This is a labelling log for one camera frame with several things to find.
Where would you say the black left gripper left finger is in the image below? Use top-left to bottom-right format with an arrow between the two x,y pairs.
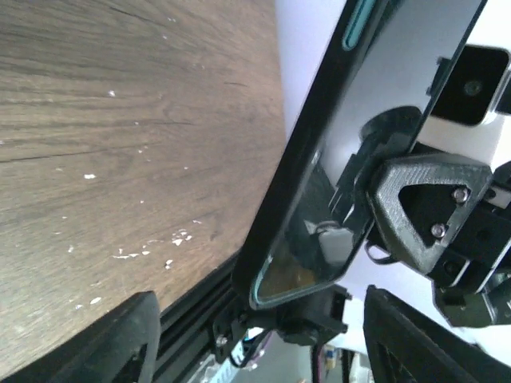
2,291 -> 160,382

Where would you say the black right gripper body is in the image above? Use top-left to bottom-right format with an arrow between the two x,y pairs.
434,163 -> 510,327

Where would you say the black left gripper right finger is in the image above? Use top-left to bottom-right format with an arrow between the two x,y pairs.
363,286 -> 510,383

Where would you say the teal edged black phone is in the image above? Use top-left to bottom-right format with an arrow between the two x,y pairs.
232,1 -> 492,310

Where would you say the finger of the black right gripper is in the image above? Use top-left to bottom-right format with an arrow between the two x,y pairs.
366,153 -> 493,282

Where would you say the black aluminium frame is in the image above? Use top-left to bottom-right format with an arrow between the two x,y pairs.
153,251 -> 352,383

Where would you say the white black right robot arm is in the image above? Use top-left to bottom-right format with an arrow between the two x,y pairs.
367,152 -> 510,329

